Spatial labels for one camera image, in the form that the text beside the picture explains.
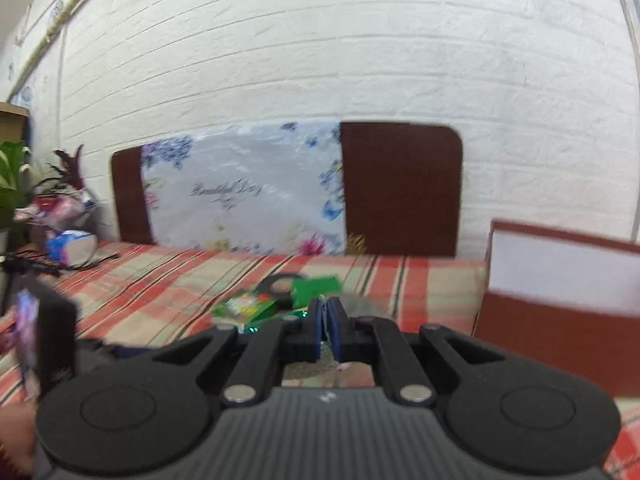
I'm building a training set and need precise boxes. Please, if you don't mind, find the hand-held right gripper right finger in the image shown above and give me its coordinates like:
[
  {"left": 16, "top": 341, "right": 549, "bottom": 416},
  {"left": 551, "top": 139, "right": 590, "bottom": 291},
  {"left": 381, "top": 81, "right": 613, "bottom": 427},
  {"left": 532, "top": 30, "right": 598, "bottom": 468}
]
[{"left": 326, "top": 298, "right": 507, "bottom": 407}]

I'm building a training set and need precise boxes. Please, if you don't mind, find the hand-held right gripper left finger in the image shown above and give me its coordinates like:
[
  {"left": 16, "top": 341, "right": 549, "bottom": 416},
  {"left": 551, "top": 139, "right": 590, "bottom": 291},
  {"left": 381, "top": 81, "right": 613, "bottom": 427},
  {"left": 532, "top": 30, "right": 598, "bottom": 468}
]
[{"left": 150, "top": 299, "right": 328, "bottom": 407}]

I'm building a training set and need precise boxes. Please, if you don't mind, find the green tape roll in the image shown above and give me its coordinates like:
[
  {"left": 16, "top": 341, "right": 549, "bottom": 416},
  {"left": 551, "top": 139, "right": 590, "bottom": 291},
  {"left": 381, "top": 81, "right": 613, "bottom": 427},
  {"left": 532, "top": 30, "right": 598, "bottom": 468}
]
[{"left": 291, "top": 276, "right": 342, "bottom": 308}]

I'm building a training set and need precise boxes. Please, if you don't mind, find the black tape roll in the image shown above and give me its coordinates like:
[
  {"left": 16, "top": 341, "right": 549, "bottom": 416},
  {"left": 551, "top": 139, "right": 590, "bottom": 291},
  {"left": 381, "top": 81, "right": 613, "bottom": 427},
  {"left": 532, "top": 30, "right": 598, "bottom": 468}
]
[{"left": 256, "top": 272, "right": 304, "bottom": 309}]

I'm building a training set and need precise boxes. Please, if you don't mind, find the green snack packet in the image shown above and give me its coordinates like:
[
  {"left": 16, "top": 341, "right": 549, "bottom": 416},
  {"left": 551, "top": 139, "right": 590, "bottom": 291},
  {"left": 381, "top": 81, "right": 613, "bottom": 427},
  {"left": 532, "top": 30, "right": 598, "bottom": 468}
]
[{"left": 212, "top": 290, "right": 281, "bottom": 335}]

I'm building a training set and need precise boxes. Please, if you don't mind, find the brown box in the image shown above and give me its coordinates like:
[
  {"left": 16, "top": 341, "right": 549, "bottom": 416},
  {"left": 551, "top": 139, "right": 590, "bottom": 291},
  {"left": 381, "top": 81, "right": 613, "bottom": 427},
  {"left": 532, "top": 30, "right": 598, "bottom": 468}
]
[{"left": 472, "top": 219, "right": 640, "bottom": 402}]

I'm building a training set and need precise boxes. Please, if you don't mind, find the blue and white packet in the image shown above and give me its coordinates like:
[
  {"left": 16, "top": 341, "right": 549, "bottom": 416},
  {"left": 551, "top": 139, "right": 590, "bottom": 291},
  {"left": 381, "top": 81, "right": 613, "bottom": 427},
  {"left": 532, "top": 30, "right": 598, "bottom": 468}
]
[{"left": 46, "top": 230, "right": 99, "bottom": 268}]

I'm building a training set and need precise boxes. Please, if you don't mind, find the red plaid blanket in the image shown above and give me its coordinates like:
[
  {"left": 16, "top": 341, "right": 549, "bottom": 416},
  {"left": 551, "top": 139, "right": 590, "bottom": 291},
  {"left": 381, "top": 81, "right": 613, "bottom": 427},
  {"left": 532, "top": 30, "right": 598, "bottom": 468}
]
[{"left": 0, "top": 239, "right": 640, "bottom": 480}]

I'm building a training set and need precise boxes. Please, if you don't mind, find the basket of wrapped goods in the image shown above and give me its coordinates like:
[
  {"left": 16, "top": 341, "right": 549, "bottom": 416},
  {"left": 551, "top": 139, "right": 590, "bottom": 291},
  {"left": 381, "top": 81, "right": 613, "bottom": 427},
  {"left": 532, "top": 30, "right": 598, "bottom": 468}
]
[{"left": 14, "top": 187, "right": 99, "bottom": 262}]

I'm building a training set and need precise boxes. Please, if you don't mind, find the brown wooden headboard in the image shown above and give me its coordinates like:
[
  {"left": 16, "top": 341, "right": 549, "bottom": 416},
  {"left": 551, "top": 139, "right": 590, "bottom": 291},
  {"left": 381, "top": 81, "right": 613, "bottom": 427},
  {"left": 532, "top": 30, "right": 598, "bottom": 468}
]
[{"left": 111, "top": 121, "right": 464, "bottom": 259}]

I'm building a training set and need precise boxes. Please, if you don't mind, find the floral printed plastic bag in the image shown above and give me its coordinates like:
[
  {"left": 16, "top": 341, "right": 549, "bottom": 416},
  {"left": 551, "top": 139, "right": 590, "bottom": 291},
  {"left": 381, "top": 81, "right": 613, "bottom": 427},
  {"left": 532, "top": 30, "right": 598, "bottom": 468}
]
[{"left": 140, "top": 122, "right": 347, "bottom": 256}]

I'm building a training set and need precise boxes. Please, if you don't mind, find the green leafy plant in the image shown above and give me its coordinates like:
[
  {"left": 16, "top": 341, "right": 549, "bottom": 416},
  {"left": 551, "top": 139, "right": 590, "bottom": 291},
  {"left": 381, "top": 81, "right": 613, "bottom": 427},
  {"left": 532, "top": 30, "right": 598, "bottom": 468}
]
[{"left": 0, "top": 141, "right": 32, "bottom": 257}]

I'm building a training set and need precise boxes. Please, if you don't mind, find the dark red feathery plant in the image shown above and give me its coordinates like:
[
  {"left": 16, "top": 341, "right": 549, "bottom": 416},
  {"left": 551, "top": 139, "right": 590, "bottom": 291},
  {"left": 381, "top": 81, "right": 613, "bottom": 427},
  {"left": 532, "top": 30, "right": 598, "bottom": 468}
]
[{"left": 46, "top": 145, "right": 89, "bottom": 197}]

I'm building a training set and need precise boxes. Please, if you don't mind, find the cardboard box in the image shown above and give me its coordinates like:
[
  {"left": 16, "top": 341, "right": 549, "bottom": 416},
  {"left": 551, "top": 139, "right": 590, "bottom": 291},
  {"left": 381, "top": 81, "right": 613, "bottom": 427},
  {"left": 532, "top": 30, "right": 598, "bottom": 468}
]
[{"left": 0, "top": 101, "right": 30, "bottom": 144}]

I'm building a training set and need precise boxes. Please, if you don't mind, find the black cable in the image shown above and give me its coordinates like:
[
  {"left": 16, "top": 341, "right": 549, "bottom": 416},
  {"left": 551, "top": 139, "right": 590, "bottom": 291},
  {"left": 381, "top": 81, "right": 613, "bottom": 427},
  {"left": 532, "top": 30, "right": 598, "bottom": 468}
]
[{"left": 0, "top": 246, "right": 122, "bottom": 282}]

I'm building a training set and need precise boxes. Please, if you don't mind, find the wall trim strip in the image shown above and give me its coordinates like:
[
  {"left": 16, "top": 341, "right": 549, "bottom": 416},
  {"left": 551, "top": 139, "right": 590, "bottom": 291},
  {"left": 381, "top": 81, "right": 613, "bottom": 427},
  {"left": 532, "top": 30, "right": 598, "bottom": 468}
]
[{"left": 9, "top": 0, "right": 127, "bottom": 97}]

